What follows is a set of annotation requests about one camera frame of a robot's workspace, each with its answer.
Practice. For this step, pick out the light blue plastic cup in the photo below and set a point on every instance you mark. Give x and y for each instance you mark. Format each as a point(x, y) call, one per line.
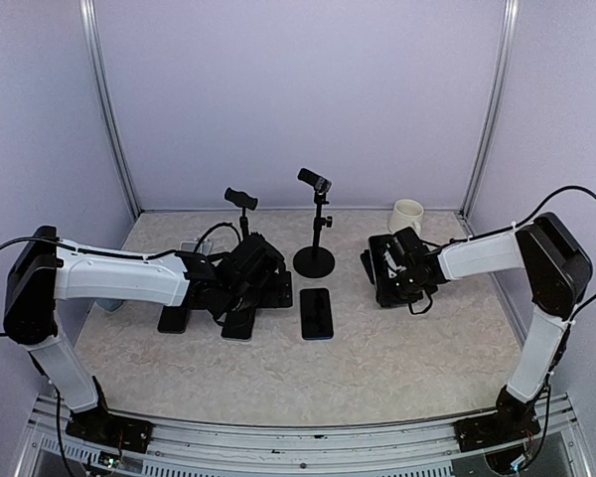
point(109, 305)

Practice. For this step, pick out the black round stand base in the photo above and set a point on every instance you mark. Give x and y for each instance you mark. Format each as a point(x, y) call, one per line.
point(245, 203)

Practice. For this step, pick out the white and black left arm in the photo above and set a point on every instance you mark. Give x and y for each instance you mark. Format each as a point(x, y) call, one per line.
point(230, 285)

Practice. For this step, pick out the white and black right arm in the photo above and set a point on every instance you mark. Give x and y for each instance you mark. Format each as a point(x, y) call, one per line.
point(404, 269)

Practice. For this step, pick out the white folding phone stand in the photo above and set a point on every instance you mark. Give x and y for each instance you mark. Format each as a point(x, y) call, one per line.
point(190, 245)

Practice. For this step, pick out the aluminium frame post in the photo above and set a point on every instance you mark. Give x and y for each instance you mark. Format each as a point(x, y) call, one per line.
point(502, 65)
point(93, 44)

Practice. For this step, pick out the right aluminium frame post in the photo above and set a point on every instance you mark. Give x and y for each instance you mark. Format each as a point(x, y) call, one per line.
point(502, 65)

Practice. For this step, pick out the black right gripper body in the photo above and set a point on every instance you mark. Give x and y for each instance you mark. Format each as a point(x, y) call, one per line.
point(404, 291)

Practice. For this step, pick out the white ceramic mug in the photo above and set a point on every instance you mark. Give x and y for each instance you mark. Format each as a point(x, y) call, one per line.
point(406, 213)

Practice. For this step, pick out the aluminium front rail base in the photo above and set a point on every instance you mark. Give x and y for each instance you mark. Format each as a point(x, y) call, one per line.
point(427, 447)

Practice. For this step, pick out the blue phone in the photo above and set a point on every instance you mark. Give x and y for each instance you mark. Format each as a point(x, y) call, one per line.
point(316, 314)

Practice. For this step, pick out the left aluminium frame post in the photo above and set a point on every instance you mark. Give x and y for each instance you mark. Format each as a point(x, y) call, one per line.
point(93, 44)

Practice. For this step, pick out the black front stand with pole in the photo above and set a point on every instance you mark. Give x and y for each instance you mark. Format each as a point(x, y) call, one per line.
point(315, 261)

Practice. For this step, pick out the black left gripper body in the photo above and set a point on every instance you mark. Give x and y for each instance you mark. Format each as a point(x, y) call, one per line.
point(270, 298)

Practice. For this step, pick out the black folding phone stand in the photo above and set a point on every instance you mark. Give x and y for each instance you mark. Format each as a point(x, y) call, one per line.
point(375, 266)

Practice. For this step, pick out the black phone with silver back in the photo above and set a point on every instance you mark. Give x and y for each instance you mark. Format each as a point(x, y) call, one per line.
point(237, 327)

